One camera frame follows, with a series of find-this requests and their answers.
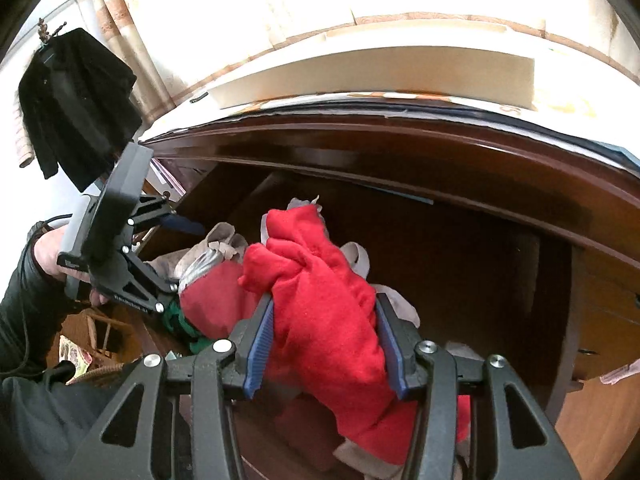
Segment floral cloth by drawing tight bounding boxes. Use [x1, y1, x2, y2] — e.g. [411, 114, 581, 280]
[59, 335, 95, 378]

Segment black cable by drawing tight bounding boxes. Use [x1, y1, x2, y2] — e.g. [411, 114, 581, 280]
[20, 215, 76, 376]

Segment person's left hand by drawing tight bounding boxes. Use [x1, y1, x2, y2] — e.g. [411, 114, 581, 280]
[32, 227, 108, 307]

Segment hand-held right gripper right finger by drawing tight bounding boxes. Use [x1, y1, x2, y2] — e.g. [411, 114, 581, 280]
[375, 292, 581, 480]

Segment wooden stool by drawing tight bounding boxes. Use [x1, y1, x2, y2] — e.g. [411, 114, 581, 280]
[80, 307, 136, 363]

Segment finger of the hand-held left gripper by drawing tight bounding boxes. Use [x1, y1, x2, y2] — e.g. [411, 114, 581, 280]
[92, 247, 179, 313]
[127, 192, 206, 241]

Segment green underwear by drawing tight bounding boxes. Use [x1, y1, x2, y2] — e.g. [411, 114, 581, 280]
[165, 297, 216, 356]

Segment wooden drawer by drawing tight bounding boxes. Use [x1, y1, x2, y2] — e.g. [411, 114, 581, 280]
[135, 170, 586, 480]

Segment cream underwear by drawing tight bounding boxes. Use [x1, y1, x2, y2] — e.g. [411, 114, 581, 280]
[332, 437, 416, 480]

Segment cream orange-trim curtain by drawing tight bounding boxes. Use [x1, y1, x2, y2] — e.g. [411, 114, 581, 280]
[85, 0, 640, 123]

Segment black hanging garment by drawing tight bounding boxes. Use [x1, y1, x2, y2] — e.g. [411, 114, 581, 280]
[17, 27, 143, 193]

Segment person's dark jacket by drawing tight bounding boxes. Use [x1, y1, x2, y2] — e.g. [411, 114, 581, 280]
[0, 360, 136, 480]

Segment grey sock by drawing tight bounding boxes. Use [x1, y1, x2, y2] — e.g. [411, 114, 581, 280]
[177, 250, 223, 293]

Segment beige sock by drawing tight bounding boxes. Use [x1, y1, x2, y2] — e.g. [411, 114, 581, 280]
[147, 222, 251, 281]

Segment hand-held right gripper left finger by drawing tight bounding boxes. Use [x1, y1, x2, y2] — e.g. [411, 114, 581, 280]
[65, 294, 276, 480]

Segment pink cloth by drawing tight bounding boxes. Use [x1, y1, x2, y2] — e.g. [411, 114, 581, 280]
[599, 364, 640, 386]

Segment dark wooden dresser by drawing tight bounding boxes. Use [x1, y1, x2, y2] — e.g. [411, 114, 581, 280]
[137, 110, 640, 480]

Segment person's left forearm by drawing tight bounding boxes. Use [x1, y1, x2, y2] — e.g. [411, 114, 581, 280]
[0, 220, 76, 376]

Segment bright red underwear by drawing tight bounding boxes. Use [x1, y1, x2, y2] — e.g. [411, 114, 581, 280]
[239, 207, 473, 466]

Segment dark red underwear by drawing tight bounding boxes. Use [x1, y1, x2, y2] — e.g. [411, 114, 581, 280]
[179, 260, 266, 341]

